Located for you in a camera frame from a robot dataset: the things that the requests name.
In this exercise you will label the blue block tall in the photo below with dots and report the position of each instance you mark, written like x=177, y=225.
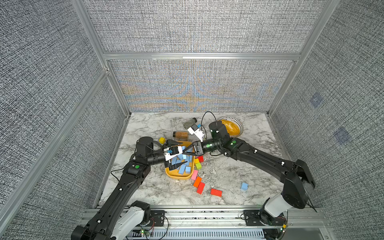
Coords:
x=182, y=169

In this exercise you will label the orange block lower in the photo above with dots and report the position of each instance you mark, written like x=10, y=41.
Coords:
x=197, y=182

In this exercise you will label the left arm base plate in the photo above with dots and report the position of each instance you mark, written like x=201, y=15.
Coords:
x=156, y=219

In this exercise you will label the red block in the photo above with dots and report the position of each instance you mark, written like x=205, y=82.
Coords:
x=200, y=188
x=215, y=192

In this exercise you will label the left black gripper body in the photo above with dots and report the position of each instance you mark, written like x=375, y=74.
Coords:
x=167, y=163

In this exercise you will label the brown spice jar black lid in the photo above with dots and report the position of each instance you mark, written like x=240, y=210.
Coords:
x=181, y=135

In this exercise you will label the yellow plastic tray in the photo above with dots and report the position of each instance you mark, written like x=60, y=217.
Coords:
x=174, y=173

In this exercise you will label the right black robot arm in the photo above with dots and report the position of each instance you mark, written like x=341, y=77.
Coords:
x=298, y=182

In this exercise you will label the patterned bowl with yellow contents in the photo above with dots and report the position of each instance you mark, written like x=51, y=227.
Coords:
x=234, y=127

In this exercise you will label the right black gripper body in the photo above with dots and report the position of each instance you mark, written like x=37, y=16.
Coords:
x=200, y=147

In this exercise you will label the lone yellow cube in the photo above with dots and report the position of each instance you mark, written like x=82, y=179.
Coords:
x=162, y=140

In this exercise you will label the red block bottom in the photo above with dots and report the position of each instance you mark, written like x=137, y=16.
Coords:
x=215, y=192

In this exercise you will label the clear spice jar green contents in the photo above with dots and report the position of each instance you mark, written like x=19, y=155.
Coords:
x=189, y=123

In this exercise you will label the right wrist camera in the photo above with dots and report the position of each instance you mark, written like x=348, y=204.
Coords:
x=195, y=130

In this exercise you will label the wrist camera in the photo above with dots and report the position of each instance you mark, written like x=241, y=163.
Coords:
x=195, y=130
x=172, y=152

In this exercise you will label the pink block lower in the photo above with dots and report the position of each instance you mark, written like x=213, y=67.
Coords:
x=194, y=175

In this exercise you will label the red block lower left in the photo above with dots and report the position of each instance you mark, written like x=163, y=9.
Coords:
x=200, y=188

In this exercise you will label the aluminium front rail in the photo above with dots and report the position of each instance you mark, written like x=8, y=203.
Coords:
x=226, y=223

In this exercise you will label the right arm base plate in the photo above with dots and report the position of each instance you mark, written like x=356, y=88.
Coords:
x=254, y=218

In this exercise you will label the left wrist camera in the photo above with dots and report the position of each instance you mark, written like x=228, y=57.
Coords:
x=172, y=152

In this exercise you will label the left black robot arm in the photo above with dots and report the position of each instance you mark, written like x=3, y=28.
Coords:
x=110, y=223

